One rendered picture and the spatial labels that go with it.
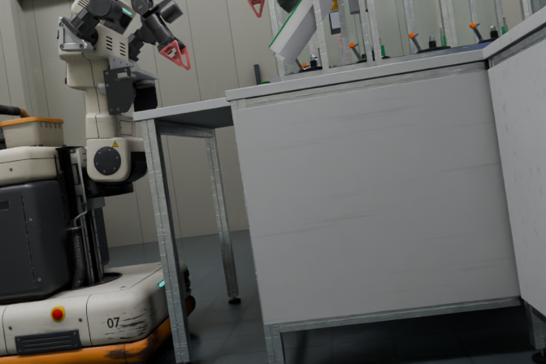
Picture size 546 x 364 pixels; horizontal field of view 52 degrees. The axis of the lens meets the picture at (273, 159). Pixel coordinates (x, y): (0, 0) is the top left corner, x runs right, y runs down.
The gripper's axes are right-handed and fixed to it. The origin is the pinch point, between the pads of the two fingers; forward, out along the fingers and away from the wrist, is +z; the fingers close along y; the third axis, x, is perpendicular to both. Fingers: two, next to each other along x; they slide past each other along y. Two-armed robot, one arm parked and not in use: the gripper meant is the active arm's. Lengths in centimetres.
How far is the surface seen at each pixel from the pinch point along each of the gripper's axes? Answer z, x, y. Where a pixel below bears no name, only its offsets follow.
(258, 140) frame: 53, 0, -70
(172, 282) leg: 93, 38, -54
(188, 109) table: 39, 22, -56
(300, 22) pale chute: 16, -17, -45
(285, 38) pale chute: 20.3, -11.6, -43.8
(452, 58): 40, -58, -70
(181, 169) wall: 56, 134, 316
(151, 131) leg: 43, 36, -54
